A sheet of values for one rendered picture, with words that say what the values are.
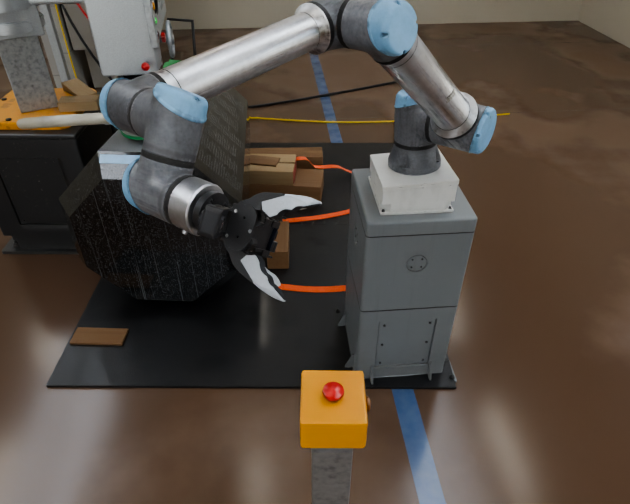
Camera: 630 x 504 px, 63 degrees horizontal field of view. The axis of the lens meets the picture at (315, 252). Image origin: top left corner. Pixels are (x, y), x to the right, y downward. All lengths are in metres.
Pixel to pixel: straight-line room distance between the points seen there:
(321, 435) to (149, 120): 0.62
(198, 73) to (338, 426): 0.70
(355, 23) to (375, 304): 1.14
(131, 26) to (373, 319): 1.46
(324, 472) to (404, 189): 1.02
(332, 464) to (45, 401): 1.71
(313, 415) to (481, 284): 2.12
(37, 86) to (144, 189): 2.29
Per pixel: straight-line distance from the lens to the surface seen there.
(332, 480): 1.15
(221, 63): 1.10
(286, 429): 2.24
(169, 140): 0.89
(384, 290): 2.01
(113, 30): 2.25
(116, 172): 2.37
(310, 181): 3.45
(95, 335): 2.73
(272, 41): 1.19
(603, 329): 2.95
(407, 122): 1.81
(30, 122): 1.62
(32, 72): 3.14
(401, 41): 1.26
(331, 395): 0.96
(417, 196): 1.84
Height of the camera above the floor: 1.87
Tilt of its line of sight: 38 degrees down
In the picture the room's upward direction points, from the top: straight up
